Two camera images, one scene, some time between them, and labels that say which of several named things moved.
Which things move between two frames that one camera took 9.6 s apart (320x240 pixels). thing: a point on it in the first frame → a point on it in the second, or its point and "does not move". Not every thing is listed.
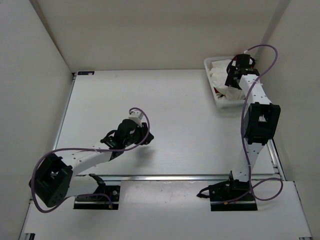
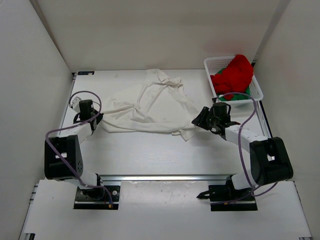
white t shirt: (218, 71) → (161, 106)
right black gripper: (231, 82) → (201, 120)
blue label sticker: (85, 72) does not move
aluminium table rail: (153, 178) does not move
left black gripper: (143, 130) → (99, 118)
